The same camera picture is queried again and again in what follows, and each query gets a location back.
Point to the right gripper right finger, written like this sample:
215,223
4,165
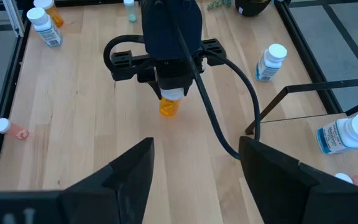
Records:
275,193

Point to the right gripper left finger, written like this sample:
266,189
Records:
120,193

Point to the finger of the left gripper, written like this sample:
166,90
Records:
158,91
189,87

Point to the orange pill bottle white cap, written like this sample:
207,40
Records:
169,109
56,17

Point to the white melatonin supplement bottle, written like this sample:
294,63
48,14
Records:
346,133
45,28
270,62

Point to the small green vial white cap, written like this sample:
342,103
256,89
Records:
130,11

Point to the silver aluminium extrusion bracket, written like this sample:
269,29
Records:
12,18

